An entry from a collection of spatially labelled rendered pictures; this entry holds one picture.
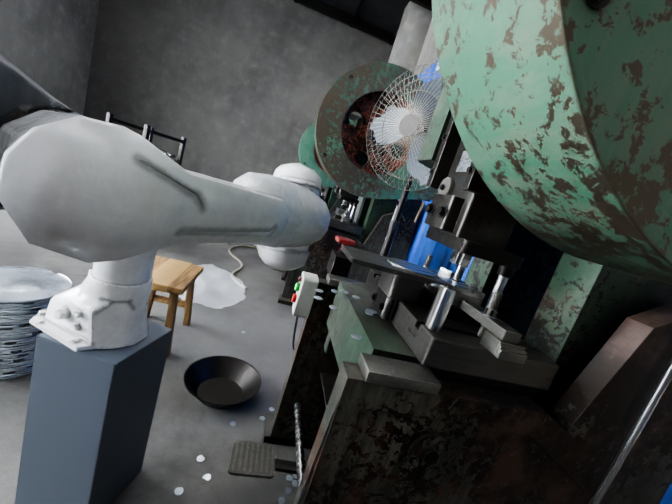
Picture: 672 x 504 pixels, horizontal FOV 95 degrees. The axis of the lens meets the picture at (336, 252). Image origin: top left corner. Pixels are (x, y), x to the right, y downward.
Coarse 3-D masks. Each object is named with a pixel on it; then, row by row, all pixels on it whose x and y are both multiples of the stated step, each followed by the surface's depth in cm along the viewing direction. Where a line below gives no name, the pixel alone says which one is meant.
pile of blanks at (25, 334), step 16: (0, 304) 94; (16, 304) 96; (32, 304) 100; (48, 304) 104; (0, 320) 96; (16, 320) 99; (0, 336) 97; (16, 336) 99; (32, 336) 104; (0, 352) 99; (16, 352) 102; (32, 352) 105; (0, 368) 100; (16, 368) 102; (32, 368) 106
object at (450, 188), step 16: (464, 160) 74; (448, 176) 80; (464, 176) 73; (448, 192) 76; (464, 192) 71; (432, 208) 76; (448, 208) 70; (464, 208) 69; (480, 208) 68; (496, 208) 69; (432, 224) 75; (448, 224) 71; (464, 224) 69; (480, 224) 69; (496, 224) 70; (512, 224) 70; (480, 240) 70; (496, 240) 71
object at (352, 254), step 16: (352, 256) 68; (368, 256) 75; (384, 256) 82; (384, 272) 79; (400, 272) 70; (416, 272) 71; (432, 272) 78; (384, 288) 77; (400, 288) 73; (416, 288) 73; (384, 304) 74
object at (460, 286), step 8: (440, 272) 85; (448, 280) 77; (456, 280) 81; (432, 288) 80; (456, 288) 72; (464, 288) 73; (456, 296) 73; (464, 296) 73; (472, 296) 73; (480, 296) 74; (456, 304) 73; (480, 304) 74
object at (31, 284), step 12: (0, 276) 107; (12, 276) 108; (24, 276) 111; (36, 276) 114; (48, 276) 116; (60, 276) 119; (0, 288) 100; (12, 288) 102; (24, 288) 104; (36, 288) 107; (48, 288) 109; (60, 288) 111; (0, 300) 95; (12, 300) 97; (24, 300) 99; (36, 300) 100
